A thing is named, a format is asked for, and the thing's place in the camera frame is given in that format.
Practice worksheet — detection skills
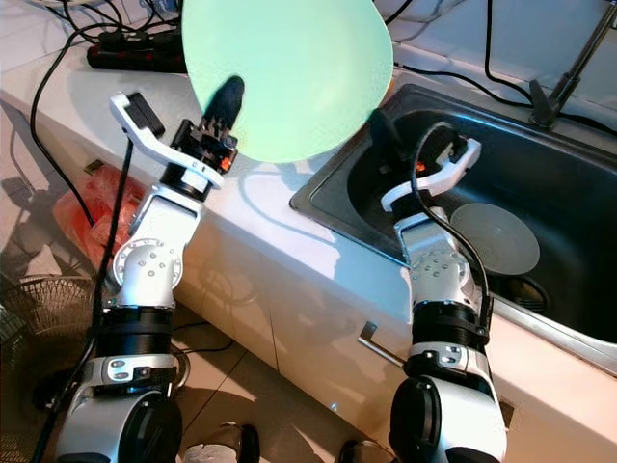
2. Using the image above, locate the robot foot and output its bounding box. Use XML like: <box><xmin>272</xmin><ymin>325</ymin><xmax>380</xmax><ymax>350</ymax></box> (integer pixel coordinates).
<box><xmin>183</xmin><ymin>424</ymin><xmax>257</xmax><ymax>463</ymax></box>
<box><xmin>337</xmin><ymin>439</ymin><xmax>396</xmax><ymax>463</ymax></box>

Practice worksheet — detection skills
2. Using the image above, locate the thin black cable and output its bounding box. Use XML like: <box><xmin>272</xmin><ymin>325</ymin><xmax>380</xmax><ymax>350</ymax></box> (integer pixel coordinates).
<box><xmin>395</xmin><ymin>0</ymin><xmax>533</xmax><ymax>105</ymax></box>

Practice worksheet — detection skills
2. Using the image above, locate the white ribbed bowl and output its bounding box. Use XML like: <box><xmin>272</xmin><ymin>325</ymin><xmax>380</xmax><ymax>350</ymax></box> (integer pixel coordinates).
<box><xmin>448</xmin><ymin>203</ymin><xmax>541</xmax><ymax>278</ymax></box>

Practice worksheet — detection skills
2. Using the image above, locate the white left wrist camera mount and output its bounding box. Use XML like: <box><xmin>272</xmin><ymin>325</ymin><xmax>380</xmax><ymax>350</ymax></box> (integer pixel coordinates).
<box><xmin>108</xmin><ymin>92</ymin><xmax>223</xmax><ymax>189</ymax></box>

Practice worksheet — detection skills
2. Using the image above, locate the orange plastic bag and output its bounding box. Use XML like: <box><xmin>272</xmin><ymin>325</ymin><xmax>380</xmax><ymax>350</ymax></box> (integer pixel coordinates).
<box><xmin>56</xmin><ymin>172</ymin><xmax>148</xmax><ymax>273</ymax></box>

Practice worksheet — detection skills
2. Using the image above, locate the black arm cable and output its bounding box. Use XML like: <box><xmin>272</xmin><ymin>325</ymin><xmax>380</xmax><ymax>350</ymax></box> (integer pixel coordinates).
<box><xmin>31</xmin><ymin>140</ymin><xmax>134</xmax><ymax>463</ymax></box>
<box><xmin>411</xmin><ymin>121</ymin><xmax>493</xmax><ymax>334</ymax></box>

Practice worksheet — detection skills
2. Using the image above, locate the black floor fan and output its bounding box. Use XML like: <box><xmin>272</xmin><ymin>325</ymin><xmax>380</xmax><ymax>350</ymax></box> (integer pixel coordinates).
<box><xmin>0</xmin><ymin>280</ymin><xmax>117</xmax><ymax>463</ymax></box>

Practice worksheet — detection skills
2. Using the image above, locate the dark metal faucet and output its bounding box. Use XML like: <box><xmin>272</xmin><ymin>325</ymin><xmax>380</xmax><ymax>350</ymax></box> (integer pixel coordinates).
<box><xmin>528</xmin><ymin>0</ymin><xmax>617</xmax><ymax>131</ymax></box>

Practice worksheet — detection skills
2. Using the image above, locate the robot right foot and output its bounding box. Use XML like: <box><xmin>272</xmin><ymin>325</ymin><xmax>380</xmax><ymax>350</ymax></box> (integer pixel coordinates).
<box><xmin>337</xmin><ymin>439</ymin><xmax>396</xmax><ymax>463</ymax></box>

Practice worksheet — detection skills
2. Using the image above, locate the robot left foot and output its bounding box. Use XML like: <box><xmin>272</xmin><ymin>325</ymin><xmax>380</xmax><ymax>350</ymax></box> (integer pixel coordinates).
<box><xmin>183</xmin><ymin>424</ymin><xmax>257</xmax><ymax>463</ymax></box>

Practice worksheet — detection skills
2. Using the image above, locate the white kitchen cabinet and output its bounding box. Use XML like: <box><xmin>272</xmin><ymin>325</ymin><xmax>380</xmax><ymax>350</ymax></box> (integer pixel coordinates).
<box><xmin>39</xmin><ymin>96</ymin><xmax>617</xmax><ymax>435</ymax></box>

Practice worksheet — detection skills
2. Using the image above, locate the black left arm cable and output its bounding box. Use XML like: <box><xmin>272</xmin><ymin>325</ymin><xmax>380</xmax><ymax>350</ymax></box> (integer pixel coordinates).
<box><xmin>31</xmin><ymin>140</ymin><xmax>134</xmax><ymax>463</ymax></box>

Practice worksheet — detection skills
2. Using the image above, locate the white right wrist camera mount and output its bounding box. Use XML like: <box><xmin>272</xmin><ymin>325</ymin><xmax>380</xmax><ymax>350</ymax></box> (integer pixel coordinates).
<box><xmin>381</xmin><ymin>138</ymin><xmax>483</xmax><ymax>213</ymax></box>

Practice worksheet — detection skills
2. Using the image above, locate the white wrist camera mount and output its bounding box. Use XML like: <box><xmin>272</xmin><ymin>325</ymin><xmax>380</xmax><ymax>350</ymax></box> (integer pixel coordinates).
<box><xmin>108</xmin><ymin>92</ymin><xmax>223</xmax><ymax>189</ymax></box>
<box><xmin>381</xmin><ymin>138</ymin><xmax>483</xmax><ymax>213</ymax></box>

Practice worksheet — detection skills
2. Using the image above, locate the stainless steel sink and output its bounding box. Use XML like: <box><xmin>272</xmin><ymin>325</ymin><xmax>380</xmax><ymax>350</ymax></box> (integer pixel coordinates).
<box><xmin>289</xmin><ymin>85</ymin><xmax>617</xmax><ymax>375</ymax></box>

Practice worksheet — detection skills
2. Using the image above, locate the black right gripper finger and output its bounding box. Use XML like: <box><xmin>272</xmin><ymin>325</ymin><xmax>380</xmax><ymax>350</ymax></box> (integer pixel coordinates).
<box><xmin>366</xmin><ymin>106</ymin><xmax>408</xmax><ymax>167</ymax></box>

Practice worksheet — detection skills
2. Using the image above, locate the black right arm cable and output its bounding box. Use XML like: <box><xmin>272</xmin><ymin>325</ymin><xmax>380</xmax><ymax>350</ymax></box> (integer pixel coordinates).
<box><xmin>411</xmin><ymin>121</ymin><xmax>493</xmax><ymax>334</ymax></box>

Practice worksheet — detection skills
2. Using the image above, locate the black power strip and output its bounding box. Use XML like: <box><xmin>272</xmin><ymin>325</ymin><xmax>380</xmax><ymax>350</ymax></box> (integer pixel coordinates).
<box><xmin>87</xmin><ymin>27</ymin><xmax>189</xmax><ymax>74</ymax></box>

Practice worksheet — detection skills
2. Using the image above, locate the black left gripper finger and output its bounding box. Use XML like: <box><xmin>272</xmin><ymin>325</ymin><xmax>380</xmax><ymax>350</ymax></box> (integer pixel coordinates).
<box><xmin>202</xmin><ymin>75</ymin><xmax>247</xmax><ymax>132</ymax></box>

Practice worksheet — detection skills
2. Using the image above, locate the light green plate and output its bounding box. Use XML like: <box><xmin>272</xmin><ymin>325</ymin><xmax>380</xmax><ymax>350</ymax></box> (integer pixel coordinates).
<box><xmin>181</xmin><ymin>0</ymin><xmax>394</xmax><ymax>165</ymax></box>

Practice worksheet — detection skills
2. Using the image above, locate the black power cord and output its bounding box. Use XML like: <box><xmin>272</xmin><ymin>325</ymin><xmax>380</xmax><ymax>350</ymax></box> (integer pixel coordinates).
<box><xmin>29</xmin><ymin>29</ymin><xmax>117</xmax><ymax>271</ymax></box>

